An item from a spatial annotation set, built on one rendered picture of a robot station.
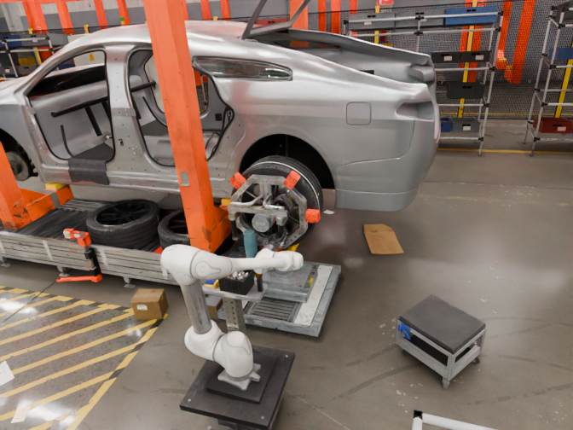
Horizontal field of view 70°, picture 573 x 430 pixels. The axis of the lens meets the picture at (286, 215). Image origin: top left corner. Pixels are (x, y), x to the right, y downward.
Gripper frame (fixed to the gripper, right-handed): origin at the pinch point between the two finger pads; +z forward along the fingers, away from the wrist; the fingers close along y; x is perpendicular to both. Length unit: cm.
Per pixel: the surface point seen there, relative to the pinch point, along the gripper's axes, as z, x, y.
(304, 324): 1, -75, 12
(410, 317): -4, -49, 84
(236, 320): -19, -63, -32
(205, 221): 9, -2, -60
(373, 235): 151, -82, 41
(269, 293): 23, -70, -23
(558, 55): 429, 51, 237
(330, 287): 47, -75, 21
